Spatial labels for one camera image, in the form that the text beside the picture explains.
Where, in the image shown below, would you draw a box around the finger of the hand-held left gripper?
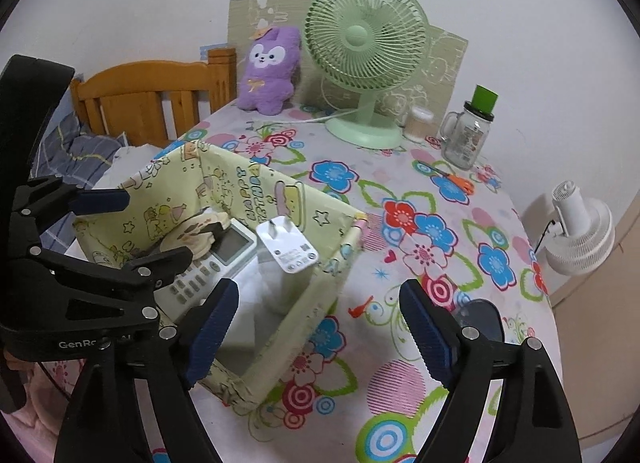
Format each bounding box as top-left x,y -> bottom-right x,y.
27,243 -> 194,306
12,176 -> 132,224

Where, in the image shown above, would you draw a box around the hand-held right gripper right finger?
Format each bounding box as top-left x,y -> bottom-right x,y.
398,279 -> 583,463

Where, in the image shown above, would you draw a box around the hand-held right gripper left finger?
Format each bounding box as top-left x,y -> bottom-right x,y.
52,278 -> 241,463

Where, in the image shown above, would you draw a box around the light wooden carved object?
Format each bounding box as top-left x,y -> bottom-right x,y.
162,210 -> 231,258

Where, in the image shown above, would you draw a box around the yellow printed fabric basket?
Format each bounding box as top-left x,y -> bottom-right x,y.
72,139 -> 368,416

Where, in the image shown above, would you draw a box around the white power adapter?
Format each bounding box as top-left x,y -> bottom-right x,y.
256,216 -> 320,274

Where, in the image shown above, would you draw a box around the white cloth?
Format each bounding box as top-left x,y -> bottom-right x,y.
95,144 -> 167,190

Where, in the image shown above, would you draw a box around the grey plaid pillow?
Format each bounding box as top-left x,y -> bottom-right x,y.
30,108 -> 129,181

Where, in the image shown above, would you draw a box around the white remote control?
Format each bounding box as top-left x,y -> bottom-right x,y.
152,222 -> 257,325

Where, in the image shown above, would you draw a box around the floral tablecloth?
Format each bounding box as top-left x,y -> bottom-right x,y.
140,98 -> 563,463

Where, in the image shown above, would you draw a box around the pink cloth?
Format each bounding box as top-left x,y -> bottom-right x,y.
0,358 -> 78,463

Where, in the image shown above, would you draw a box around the wooden bed headboard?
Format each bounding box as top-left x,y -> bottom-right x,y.
70,47 -> 237,149

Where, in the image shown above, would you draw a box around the white clip fan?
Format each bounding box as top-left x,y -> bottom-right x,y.
522,180 -> 615,275

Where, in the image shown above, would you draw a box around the glass mug jar green lid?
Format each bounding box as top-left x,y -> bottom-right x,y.
440,84 -> 500,170

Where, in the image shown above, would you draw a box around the cotton swab jar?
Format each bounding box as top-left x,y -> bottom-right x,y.
404,107 -> 435,142

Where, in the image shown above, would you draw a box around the purple plush rabbit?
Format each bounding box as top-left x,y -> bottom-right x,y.
237,26 -> 302,115

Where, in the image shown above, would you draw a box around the green desk fan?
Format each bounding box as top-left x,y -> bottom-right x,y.
304,0 -> 430,149

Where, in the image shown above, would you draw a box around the black fan cable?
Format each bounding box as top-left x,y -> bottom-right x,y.
531,220 -> 563,255

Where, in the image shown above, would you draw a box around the orange handled scissors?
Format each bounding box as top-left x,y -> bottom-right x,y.
417,160 -> 476,194

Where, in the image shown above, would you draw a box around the white fan cable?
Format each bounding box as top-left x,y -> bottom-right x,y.
295,110 -> 362,125

